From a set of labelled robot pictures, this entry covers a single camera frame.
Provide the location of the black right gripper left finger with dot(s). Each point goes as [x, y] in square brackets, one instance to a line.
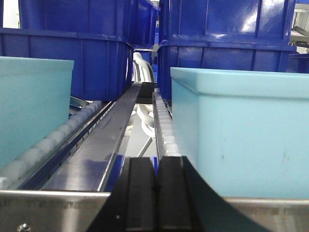
[131, 205]

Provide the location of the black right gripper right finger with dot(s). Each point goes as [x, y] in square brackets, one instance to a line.
[186, 203]

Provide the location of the light blue bin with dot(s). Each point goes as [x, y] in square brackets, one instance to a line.
[34, 101]
[245, 132]

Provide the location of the white roller track right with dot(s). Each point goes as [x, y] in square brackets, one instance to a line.
[165, 139]

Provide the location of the white roller track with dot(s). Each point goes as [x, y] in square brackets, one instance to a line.
[165, 139]
[28, 162]

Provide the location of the white roller track left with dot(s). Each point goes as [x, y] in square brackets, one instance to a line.
[28, 162]

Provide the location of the dark blue bin upper left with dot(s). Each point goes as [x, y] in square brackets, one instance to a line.
[98, 35]

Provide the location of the dark blue bin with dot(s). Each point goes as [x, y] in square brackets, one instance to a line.
[250, 35]
[98, 35]

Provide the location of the dark blue bin upper right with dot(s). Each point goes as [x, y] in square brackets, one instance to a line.
[250, 35]

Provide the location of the steel divider rail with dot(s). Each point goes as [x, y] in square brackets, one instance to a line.
[88, 167]

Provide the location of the steel shelf front rail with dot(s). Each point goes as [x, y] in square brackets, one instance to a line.
[71, 211]

